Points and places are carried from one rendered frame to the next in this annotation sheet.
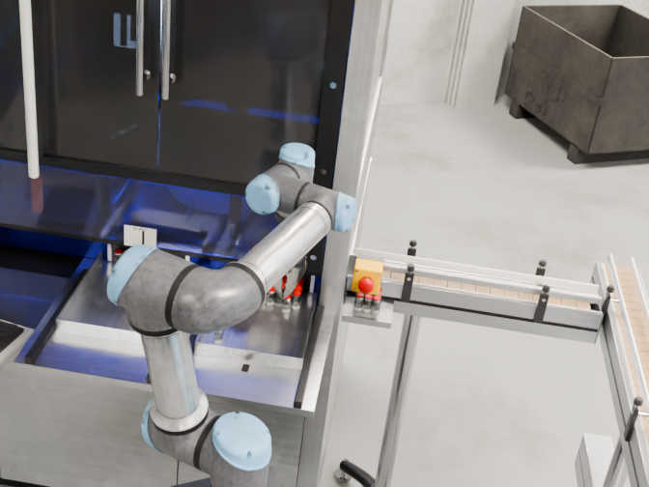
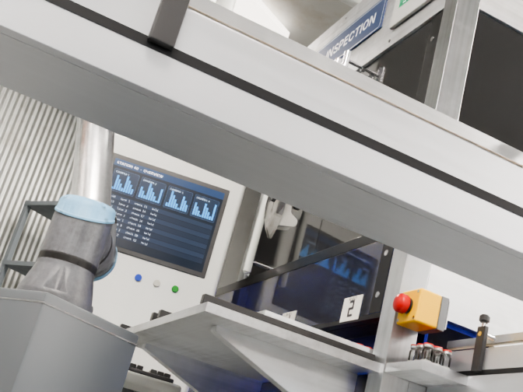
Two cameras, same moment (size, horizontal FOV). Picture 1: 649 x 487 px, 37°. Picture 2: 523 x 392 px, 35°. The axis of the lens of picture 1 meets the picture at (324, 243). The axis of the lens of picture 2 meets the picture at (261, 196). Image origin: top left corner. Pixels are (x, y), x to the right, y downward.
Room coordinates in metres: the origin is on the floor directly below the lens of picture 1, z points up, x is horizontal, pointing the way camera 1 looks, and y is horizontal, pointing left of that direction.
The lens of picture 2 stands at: (1.13, -1.48, 0.53)
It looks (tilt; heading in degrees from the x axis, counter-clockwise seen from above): 21 degrees up; 67
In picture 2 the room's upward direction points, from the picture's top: 15 degrees clockwise
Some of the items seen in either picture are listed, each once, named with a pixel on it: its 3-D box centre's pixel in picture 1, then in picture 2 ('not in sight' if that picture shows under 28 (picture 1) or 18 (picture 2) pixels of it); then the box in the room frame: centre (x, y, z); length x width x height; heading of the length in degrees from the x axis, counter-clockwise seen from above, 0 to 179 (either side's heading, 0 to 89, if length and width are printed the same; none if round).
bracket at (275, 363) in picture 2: not in sight; (279, 381); (1.94, 0.06, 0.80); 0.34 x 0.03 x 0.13; 176
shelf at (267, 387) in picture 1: (187, 330); (245, 355); (1.97, 0.31, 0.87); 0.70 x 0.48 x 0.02; 86
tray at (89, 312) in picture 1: (129, 296); not in sight; (2.05, 0.48, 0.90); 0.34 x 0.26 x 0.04; 176
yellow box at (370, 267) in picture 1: (367, 274); (422, 311); (2.13, -0.12, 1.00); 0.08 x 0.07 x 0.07; 176
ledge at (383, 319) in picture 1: (368, 307); (432, 376); (2.17, -0.14, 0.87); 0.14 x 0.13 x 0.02; 176
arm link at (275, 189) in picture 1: (278, 191); not in sight; (1.76, 0.10, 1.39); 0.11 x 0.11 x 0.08; 66
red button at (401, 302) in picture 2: (366, 284); (403, 304); (2.08, -0.12, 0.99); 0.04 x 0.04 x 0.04; 86
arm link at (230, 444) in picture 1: (238, 453); (80, 230); (1.46, 0.12, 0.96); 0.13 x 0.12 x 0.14; 66
